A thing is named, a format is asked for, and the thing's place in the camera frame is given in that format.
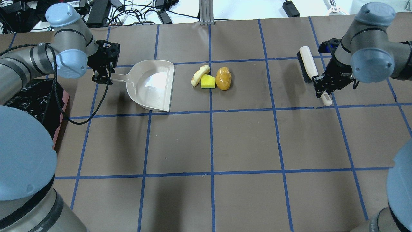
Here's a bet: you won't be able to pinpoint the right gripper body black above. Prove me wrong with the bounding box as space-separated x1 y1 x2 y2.
322 56 359 91

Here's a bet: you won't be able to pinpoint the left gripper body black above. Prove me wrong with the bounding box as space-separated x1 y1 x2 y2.
87 40 121 74

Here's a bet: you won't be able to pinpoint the beige hand brush black bristles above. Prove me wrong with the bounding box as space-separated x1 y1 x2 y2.
297 46 332 106

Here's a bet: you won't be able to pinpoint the beige plastic dustpan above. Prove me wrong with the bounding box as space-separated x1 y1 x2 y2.
111 59 175 112

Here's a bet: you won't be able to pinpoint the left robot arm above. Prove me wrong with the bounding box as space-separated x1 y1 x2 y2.
0 3 120 232

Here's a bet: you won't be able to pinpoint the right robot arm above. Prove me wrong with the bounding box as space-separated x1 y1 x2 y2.
297 2 412 232

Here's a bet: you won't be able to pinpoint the pink bin black liner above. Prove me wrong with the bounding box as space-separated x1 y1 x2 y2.
5 78 70 146

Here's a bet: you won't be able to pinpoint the black power adapter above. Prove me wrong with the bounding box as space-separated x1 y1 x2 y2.
86 0 111 28

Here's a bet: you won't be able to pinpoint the peanut-shaped bread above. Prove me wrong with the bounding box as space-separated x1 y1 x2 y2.
190 64 210 87

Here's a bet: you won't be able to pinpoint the potato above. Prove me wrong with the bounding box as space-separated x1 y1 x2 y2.
215 67 232 91

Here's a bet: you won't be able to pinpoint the yellow sponge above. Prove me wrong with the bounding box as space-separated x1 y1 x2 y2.
200 74 216 89

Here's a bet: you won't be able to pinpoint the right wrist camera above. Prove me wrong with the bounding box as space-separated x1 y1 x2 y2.
318 38 341 54

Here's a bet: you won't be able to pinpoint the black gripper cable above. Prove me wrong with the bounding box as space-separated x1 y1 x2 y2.
45 43 113 125

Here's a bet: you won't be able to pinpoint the aluminium frame post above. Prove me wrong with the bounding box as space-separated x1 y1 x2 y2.
199 0 215 25

